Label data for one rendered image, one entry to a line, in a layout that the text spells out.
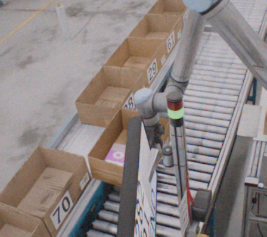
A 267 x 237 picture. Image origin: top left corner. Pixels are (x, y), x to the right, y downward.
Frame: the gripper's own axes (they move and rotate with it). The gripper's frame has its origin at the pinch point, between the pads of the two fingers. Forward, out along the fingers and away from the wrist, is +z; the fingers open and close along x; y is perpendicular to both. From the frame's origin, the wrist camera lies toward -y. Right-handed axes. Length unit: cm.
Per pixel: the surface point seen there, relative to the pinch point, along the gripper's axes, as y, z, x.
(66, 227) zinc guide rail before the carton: -51, 5, 28
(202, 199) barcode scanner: -30.7, -8.7, -33.9
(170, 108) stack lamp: -39, -63, -34
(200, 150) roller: 28.1, 23.8, -11.6
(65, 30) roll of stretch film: 261, 59, 249
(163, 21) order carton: 137, -7, 45
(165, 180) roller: 1.9, 22.6, 0.5
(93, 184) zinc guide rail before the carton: -22.6, 4.7, 28.2
